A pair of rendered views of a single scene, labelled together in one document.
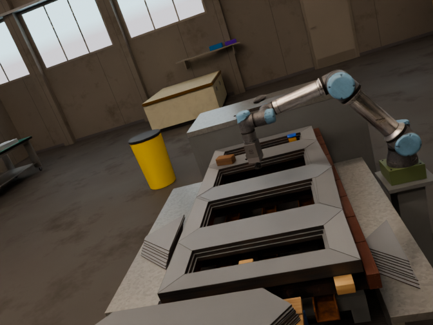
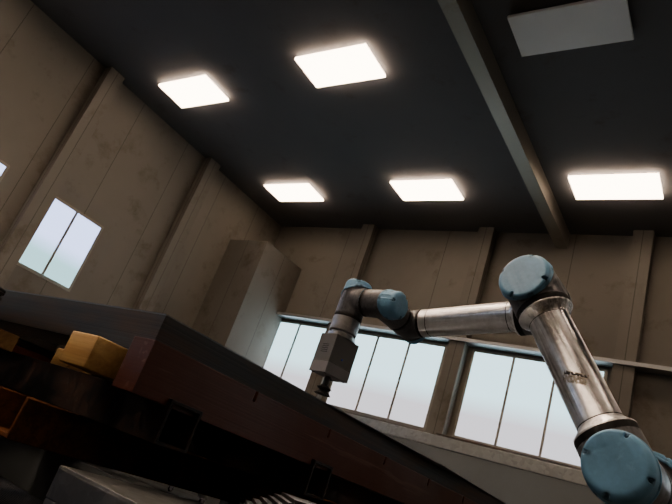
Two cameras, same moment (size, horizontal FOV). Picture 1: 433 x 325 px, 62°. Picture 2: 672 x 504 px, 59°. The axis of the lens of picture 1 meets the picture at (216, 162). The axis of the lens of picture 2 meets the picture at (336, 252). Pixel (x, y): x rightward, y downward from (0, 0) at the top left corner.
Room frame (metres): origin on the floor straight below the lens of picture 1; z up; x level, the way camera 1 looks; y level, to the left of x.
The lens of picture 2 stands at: (0.42, -0.82, 0.74)
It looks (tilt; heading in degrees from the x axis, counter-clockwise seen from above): 21 degrees up; 27
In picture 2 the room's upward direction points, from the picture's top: 20 degrees clockwise
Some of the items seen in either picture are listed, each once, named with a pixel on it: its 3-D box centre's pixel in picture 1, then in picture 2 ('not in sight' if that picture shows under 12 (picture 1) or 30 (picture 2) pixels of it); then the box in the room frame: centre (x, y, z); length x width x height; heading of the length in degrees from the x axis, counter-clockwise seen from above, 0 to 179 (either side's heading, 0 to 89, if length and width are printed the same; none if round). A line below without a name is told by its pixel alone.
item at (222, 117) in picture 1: (269, 103); (501, 469); (2.88, -0.56, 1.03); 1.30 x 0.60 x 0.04; 76
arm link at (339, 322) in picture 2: (249, 135); (345, 328); (1.83, -0.21, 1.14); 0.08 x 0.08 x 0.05
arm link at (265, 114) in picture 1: (264, 117); (386, 307); (1.81, -0.31, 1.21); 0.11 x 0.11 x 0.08; 72
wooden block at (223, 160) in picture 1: (225, 160); not in sight; (2.31, -0.06, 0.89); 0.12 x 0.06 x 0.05; 58
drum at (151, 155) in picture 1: (153, 159); not in sight; (4.84, 0.80, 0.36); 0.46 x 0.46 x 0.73
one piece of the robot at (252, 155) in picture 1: (251, 149); (332, 355); (1.83, -0.20, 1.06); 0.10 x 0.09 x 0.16; 64
